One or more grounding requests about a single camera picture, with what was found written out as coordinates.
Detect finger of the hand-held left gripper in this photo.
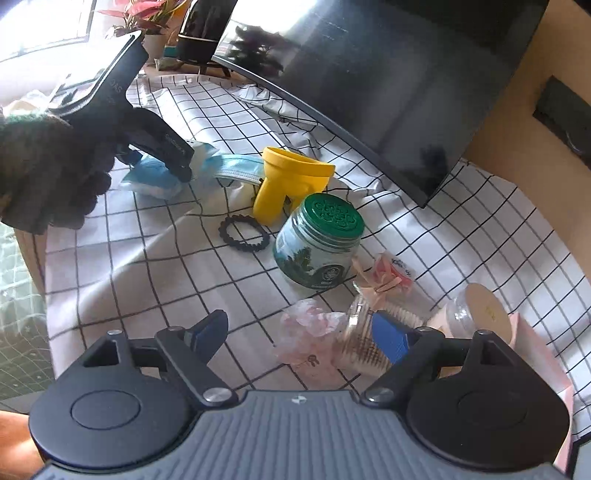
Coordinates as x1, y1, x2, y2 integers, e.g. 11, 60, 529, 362
117, 107, 198, 182

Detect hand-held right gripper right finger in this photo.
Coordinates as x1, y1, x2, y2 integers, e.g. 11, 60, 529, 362
362, 310, 509, 409

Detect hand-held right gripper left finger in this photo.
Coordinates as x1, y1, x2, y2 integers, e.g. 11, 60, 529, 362
82, 310, 238, 408

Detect pink storage box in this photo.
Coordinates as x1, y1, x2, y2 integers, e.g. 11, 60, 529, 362
508, 311, 575, 467

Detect person's left hand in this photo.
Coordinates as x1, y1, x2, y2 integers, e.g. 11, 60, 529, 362
0, 111, 114, 234

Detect clear cotton swab container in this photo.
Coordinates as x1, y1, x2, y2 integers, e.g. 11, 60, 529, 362
339, 293, 430, 372

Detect white plastic bag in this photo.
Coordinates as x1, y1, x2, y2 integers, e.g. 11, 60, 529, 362
9, 83, 70, 116

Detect blue face mask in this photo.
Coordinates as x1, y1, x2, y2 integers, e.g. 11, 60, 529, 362
212, 154, 266, 188

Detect pink leaved potted plant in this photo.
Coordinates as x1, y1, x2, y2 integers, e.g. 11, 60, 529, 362
99, 0, 190, 63

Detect pale pink crumpled bag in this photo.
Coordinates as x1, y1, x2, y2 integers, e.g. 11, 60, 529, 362
272, 299, 354, 385

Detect white checked tablecloth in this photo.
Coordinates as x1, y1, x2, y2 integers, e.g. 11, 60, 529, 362
44, 74, 591, 391

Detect clear jar with cream lid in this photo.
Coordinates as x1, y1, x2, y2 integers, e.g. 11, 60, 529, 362
427, 282, 515, 347

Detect green lid glass jar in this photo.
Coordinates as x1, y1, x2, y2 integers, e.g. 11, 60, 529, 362
273, 193, 365, 292

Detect yellow plastic holder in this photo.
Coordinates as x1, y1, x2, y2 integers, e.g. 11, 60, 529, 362
252, 147, 335, 226

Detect person's bare leg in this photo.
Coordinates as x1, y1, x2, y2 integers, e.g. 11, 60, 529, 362
0, 408, 47, 478

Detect black computer monitor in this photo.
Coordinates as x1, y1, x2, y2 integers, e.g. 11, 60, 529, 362
211, 0, 552, 209

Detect black scalloped ring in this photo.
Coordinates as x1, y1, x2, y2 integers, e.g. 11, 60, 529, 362
219, 213, 271, 252

